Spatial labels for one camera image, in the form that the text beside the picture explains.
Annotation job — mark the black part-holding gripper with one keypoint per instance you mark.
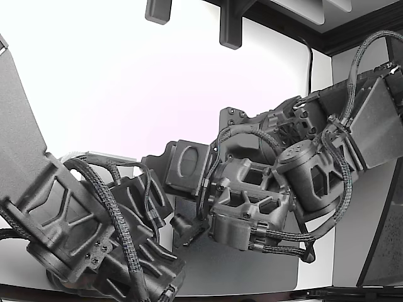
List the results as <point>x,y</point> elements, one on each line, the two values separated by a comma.
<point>138,198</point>

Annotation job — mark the grey mat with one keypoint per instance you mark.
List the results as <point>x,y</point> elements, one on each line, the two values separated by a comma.
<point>236,270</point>

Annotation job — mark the black table edge rail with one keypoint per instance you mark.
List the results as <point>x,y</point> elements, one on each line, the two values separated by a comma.
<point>346,294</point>

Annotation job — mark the white foam panel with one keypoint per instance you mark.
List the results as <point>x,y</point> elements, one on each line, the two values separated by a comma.
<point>302,9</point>

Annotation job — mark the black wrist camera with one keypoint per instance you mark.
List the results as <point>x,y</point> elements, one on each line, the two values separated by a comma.
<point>189,229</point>

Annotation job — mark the black frame beam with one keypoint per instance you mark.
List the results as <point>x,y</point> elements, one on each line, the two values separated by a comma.
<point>346,34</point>

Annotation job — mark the black gripper oval recess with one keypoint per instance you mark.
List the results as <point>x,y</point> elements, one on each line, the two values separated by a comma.
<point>185,170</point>

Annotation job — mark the black robot arm with gripper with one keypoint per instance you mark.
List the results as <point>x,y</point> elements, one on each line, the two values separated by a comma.
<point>308,176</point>

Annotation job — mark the dark mesh panel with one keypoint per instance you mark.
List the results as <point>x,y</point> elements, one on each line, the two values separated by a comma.
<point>387,245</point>

